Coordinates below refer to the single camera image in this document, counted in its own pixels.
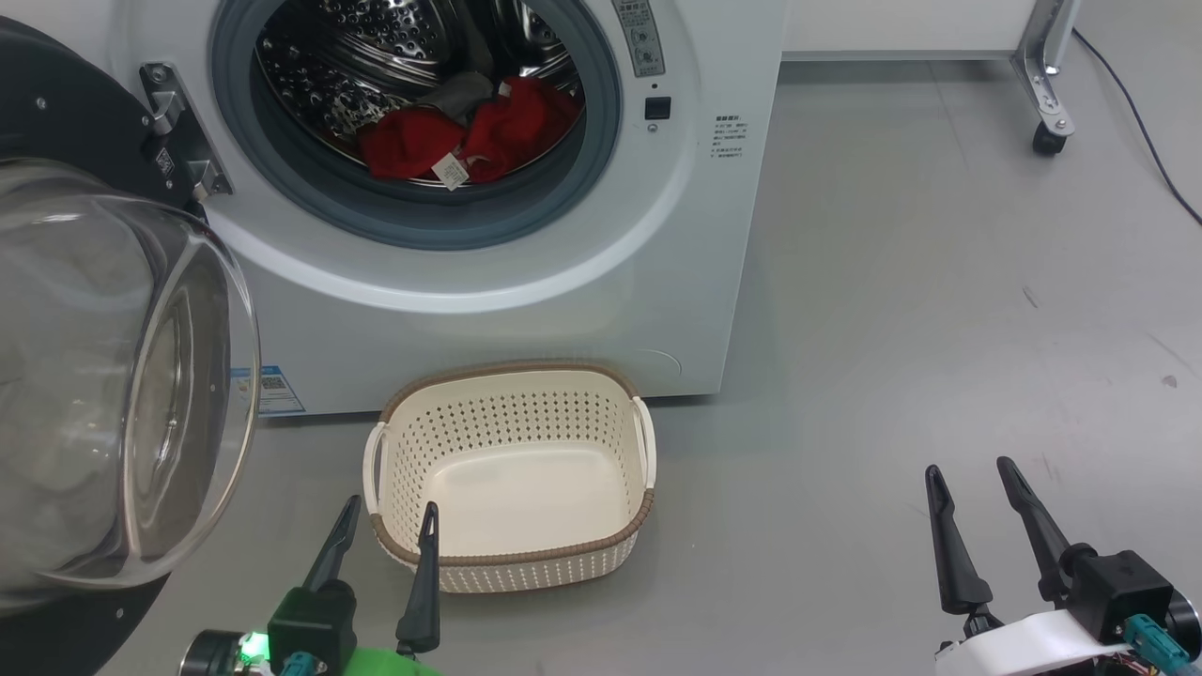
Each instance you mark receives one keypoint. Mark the grey rubber door gasket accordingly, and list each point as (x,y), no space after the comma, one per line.
(423,225)

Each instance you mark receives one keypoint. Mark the metal door hinge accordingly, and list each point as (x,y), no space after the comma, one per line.
(178,141)

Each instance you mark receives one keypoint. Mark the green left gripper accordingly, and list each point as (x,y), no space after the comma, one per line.
(385,665)

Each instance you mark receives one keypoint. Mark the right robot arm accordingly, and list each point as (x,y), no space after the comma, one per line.
(1185,624)

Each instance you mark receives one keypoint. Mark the cream perforated laundry basket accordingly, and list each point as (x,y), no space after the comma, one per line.
(526,488)

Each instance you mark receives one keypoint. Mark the black door lock slot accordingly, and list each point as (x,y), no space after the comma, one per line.
(657,108)

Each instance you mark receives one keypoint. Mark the blue energy label sticker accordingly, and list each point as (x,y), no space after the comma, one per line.
(280,390)

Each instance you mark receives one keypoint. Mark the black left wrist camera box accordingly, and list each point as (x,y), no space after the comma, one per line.
(310,624)

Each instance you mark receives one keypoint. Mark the silver metal frame leg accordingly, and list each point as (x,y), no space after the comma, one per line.
(1042,56)

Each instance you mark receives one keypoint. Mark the grey warning sticker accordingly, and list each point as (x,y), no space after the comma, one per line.
(639,38)

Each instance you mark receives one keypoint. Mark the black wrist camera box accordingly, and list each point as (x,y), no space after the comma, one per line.
(310,624)
(1117,591)

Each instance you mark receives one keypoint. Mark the black round glass washer door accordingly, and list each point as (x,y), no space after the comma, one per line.
(56,103)

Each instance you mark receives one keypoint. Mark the black caster wheel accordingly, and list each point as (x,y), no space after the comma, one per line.
(1050,141)

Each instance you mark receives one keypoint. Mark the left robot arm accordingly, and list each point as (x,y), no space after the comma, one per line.
(211,657)

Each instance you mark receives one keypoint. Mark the red garment with white stripes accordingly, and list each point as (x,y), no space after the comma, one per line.
(404,141)

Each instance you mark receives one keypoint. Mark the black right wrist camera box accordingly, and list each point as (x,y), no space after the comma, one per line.
(1117,591)

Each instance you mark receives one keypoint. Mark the white cabinet panel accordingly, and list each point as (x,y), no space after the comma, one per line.
(901,23)

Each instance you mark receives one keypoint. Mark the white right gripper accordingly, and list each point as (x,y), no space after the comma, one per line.
(1024,648)

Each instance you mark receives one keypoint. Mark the stainless steel washer drum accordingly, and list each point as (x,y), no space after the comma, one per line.
(376,38)

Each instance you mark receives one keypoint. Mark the white front-load washing machine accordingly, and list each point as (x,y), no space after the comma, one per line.
(563,310)

